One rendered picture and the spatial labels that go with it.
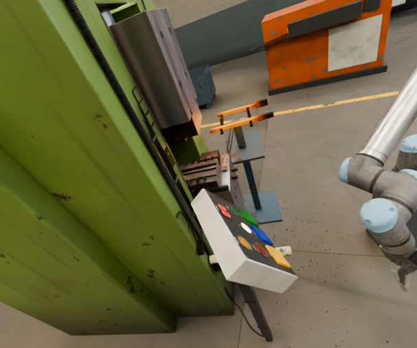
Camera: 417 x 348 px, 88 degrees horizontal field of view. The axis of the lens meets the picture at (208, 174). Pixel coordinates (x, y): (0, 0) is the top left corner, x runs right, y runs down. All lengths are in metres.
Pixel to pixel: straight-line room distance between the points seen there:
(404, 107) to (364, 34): 3.77
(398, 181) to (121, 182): 0.90
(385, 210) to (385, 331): 1.14
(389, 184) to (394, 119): 0.23
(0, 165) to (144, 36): 0.65
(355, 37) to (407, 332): 3.98
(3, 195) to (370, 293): 1.99
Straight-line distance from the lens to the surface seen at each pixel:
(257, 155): 1.66
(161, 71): 0.91
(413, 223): 1.86
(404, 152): 1.54
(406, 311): 1.91
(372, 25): 4.72
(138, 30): 0.91
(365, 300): 1.88
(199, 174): 1.27
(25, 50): 0.77
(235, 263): 0.61
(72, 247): 1.14
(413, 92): 1.02
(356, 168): 0.89
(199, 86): 4.90
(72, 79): 0.73
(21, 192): 1.02
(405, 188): 0.84
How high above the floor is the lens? 1.71
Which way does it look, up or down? 35 degrees down
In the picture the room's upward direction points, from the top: 22 degrees counter-clockwise
